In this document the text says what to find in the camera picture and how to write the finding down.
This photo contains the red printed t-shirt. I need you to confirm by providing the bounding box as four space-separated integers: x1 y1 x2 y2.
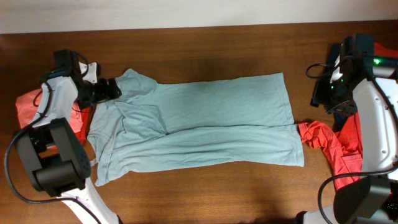
298 43 397 189

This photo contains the grey t-shirt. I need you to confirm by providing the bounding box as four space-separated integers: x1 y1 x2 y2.
88 69 304 186

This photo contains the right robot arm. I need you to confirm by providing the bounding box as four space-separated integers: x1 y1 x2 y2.
294 34 397 223

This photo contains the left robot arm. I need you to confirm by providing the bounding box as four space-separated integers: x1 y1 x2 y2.
4 49 122 223

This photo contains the dark navy garment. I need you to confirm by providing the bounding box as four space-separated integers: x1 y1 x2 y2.
327 44 348 132

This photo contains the folded salmon pink shirt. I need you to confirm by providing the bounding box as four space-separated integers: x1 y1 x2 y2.
15 88 84 134

